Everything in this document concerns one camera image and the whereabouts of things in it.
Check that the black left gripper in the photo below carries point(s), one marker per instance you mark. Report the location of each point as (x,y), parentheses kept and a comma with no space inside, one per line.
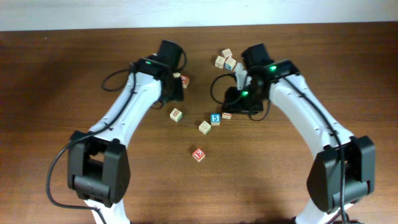
(180,95)

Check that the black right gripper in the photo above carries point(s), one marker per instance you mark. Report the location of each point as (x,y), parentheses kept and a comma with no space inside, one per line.
(237,107)

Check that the wooden block green N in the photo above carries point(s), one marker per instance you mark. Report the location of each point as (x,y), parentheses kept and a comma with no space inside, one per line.
(176,115)

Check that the wooden block red I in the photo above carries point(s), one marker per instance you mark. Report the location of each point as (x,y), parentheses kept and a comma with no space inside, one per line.
(226,115)

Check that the wooden block blue 5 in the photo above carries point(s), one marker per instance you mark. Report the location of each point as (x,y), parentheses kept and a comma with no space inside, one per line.
(215,119)

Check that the plain wooden picture block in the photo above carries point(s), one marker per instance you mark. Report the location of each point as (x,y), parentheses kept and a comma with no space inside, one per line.
(204,127)

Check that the wooden block green R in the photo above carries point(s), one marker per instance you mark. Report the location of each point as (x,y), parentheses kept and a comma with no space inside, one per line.
(198,154)

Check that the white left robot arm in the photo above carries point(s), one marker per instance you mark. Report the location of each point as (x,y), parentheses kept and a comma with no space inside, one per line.
(98,167)

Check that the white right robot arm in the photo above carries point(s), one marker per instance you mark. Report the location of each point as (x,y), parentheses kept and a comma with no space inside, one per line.
(343,170)

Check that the wooden block blue side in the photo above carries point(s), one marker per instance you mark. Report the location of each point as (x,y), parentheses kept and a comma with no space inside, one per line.
(176,75)

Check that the wooden block red E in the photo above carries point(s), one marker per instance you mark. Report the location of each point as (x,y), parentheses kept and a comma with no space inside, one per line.
(185,81)

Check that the wooden block blue letter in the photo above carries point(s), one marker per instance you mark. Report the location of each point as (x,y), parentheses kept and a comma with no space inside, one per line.
(229,63)

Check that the wooden block red side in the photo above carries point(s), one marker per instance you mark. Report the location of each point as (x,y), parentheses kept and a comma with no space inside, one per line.
(219,62)

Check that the wooden block rear plain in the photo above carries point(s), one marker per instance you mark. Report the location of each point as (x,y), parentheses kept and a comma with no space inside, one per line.
(226,53)

